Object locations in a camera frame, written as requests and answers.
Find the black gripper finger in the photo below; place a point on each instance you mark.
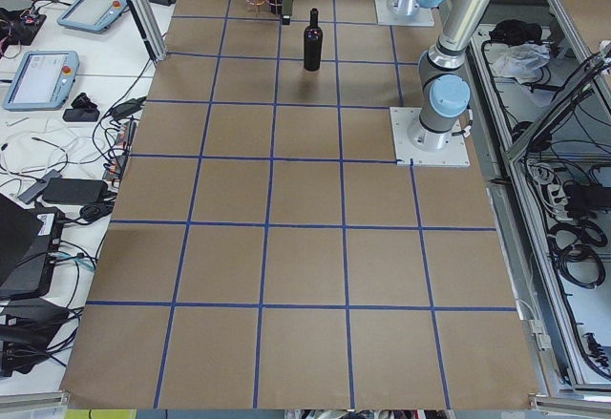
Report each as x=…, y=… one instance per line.
x=286, y=12

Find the dark glass wine bottle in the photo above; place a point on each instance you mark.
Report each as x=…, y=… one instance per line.
x=313, y=42

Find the blue teach pendant far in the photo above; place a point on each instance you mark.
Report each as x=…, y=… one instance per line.
x=92, y=15

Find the blue teach pendant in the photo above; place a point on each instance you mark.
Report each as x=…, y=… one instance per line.
x=43, y=81
x=92, y=15

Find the blue teach pendant near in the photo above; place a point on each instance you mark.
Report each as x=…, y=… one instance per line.
x=43, y=81

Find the black laptop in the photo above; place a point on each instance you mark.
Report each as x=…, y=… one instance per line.
x=29, y=240

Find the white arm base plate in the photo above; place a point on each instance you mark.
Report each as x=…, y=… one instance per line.
x=422, y=19
x=416, y=146

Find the aluminium frame post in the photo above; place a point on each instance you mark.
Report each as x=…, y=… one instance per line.
x=148, y=29

